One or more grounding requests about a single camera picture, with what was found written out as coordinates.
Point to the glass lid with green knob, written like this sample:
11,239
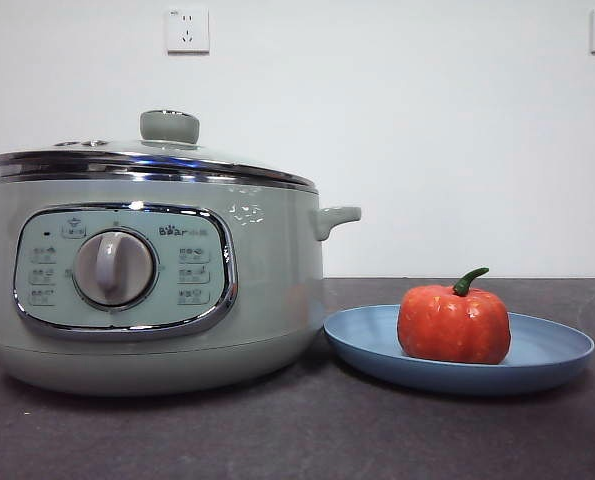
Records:
169,127

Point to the orange pumpkin with green stem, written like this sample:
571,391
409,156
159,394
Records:
452,325

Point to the pale green electric steamer pot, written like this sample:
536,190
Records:
272,280

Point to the blue round plate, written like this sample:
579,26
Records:
547,357

